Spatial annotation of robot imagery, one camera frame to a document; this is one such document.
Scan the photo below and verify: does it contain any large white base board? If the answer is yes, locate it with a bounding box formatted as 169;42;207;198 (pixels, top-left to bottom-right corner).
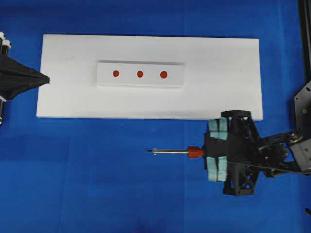
36;35;263;120

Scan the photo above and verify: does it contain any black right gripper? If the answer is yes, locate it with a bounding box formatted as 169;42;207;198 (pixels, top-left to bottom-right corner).
203;110;260;196

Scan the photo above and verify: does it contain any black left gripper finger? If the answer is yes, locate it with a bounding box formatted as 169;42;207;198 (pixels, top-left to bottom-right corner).
0;55;50;100

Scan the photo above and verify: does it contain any red handled soldering iron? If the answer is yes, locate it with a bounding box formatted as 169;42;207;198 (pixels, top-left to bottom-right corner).
144;146;205;159

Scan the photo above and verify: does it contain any blue table cloth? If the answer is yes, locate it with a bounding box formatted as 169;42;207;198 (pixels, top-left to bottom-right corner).
0;0;311;233

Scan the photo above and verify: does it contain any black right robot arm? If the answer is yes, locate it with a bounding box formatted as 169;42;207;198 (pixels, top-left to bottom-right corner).
203;110;311;196

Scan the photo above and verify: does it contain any small white raised plate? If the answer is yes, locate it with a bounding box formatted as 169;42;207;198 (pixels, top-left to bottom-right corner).
96;60;184;89

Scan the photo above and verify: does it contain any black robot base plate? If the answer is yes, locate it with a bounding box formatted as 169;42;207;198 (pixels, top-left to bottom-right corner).
294;81;311;138

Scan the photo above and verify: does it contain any black soldering iron cable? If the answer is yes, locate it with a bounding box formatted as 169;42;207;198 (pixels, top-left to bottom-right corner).
227;161;311;174

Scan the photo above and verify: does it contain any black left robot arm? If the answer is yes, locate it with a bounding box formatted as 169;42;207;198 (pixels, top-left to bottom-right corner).
0;32;50;123

